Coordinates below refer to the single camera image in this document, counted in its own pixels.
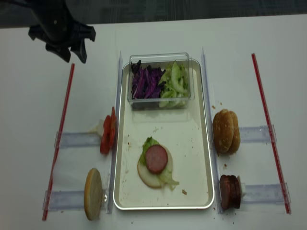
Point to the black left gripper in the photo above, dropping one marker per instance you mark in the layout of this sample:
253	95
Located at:
57	27

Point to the shredded purple cabbage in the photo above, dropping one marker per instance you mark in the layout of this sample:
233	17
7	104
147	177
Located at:
146	82

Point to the white tomato pusher block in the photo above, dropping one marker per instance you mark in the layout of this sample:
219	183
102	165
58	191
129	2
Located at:
98	129

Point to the back tomato slice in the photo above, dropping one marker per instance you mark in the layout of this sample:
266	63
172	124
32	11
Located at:
112	128

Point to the tomato slice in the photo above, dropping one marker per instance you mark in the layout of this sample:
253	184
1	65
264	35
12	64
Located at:
112	128
105	146

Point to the clear tomato pusher track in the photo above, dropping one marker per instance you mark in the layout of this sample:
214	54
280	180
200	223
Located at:
76	140

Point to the front tomato slice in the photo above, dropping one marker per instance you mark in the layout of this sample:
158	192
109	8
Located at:
105	146

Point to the green lettuce in container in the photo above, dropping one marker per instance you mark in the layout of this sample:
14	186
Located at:
174	85

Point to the lettuce leaf on bun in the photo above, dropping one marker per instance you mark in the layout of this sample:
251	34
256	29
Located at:
149	142

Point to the rear dark meat patty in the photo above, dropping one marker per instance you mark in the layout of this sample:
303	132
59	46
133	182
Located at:
236	191

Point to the clear plastic salad container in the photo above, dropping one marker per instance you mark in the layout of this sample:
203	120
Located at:
162	61

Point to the round ham slice on bun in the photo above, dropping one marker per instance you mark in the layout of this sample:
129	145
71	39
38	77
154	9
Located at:
156	159

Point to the cream metal tray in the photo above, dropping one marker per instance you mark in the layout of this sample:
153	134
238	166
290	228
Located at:
183	133

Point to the upright bun half left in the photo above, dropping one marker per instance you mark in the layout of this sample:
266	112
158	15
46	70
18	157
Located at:
93	194

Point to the clear bun pusher track left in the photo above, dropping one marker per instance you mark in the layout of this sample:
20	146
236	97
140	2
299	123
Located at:
63	200

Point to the clear bun pusher track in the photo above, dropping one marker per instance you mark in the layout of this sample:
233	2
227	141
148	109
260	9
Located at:
63	200
258	134

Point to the bottom bun on tray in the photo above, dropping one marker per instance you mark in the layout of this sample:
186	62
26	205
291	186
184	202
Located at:
158	180

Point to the left red strip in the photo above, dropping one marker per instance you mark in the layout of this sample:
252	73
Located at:
56	151

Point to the red strip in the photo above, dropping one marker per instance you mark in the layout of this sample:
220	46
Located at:
56	151
274	146

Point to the front sesame bun top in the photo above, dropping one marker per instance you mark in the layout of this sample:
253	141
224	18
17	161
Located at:
223	131

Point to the clear bun pusher track right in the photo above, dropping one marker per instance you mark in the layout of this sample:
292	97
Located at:
258	134

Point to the white patty pusher block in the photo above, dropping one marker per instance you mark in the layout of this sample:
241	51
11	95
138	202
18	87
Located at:
242	187

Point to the clear patty pusher track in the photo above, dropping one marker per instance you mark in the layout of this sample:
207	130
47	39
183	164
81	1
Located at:
263	194

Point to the right red strip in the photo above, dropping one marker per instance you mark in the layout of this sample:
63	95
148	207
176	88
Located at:
274	146

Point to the right long clear rail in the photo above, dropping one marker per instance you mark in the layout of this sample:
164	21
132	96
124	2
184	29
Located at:
208	111

